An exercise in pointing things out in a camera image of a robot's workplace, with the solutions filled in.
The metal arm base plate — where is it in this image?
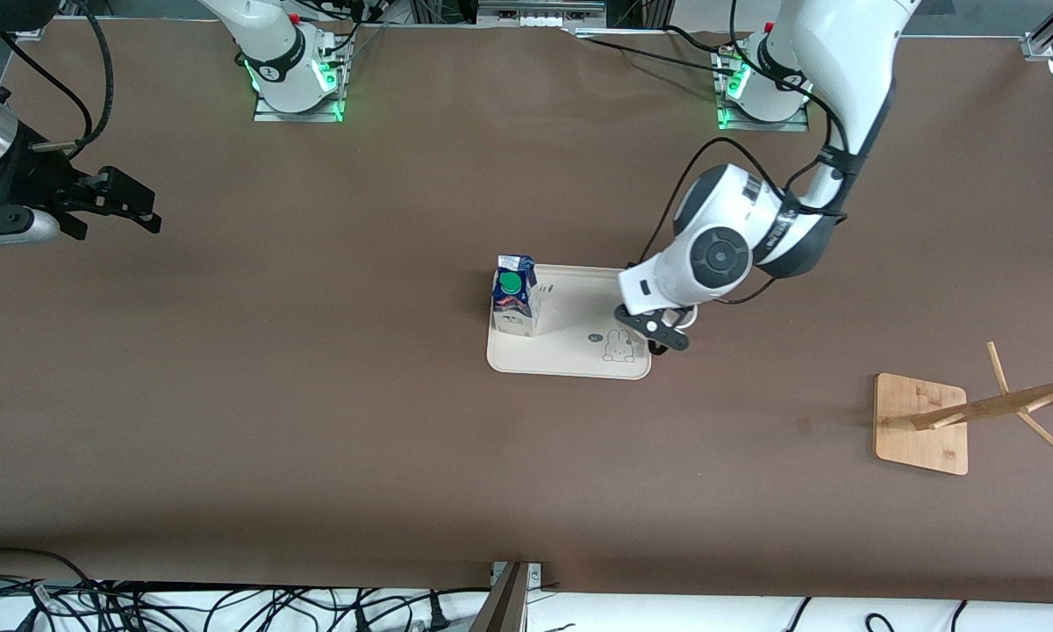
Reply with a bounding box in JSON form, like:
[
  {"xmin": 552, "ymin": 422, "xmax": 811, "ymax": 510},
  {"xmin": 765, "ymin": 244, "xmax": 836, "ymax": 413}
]
[
  {"xmin": 253, "ymin": 92, "xmax": 346, "ymax": 124},
  {"xmin": 717, "ymin": 105, "xmax": 811, "ymax": 133}
]

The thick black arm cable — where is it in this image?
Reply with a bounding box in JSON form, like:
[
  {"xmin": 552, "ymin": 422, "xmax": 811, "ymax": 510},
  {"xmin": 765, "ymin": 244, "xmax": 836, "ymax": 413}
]
[{"xmin": 31, "ymin": 0, "xmax": 115, "ymax": 154}]

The long black table cable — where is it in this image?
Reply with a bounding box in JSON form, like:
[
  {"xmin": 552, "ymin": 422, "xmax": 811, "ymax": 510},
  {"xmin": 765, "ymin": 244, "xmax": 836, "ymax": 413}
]
[{"xmin": 577, "ymin": 35, "xmax": 738, "ymax": 78}]

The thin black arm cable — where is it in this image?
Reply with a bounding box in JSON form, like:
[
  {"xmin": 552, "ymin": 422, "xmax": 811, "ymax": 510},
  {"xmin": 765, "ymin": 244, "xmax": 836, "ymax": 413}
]
[{"xmin": 0, "ymin": 33, "xmax": 95, "ymax": 141}]

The beige rabbit print tray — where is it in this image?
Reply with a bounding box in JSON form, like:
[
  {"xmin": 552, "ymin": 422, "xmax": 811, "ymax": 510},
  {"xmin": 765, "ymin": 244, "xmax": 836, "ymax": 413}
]
[{"xmin": 486, "ymin": 263, "xmax": 653, "ymax": 381}]

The grey power strip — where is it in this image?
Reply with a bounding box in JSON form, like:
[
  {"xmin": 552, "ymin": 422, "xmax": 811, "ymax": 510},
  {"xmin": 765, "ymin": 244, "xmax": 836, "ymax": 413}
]
[{"xmin": 476, "ymin": 0, "xmax": 608, "ymax": 29}]

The wooden mug tree stand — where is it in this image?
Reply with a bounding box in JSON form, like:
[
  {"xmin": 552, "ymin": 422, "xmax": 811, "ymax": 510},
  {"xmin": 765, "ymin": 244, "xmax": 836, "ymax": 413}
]
[{"xmin": 873, "ymin": 341, "xmax": 1053, "ymax": 477}]

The black looped floor cable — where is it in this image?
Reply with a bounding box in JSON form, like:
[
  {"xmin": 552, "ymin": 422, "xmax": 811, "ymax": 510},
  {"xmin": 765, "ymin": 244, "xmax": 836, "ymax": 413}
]
[{"xmin": 0, "ymin": 548, "xmax": 97, "ymax": 607}]

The short black table cable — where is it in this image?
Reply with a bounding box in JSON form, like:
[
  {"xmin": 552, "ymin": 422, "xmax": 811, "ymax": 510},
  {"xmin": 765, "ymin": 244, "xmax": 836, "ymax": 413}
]
[{"xmin": 663, "ymin": 25, "xmax": 725, "ymax": 55}]

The aluminium profile post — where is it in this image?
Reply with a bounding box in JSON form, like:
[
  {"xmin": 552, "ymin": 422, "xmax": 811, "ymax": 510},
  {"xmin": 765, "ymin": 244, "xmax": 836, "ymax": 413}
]
[{"xmin": 469, "ymin": 562, "xmax": 529, "ymax": 632}]

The blue white milk carton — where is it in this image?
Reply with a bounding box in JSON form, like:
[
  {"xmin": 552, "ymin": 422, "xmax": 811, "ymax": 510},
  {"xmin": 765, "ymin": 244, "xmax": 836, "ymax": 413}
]
[{"xmin": 491, "ymin": 255, "xmax": 541, "ymax": 338}]

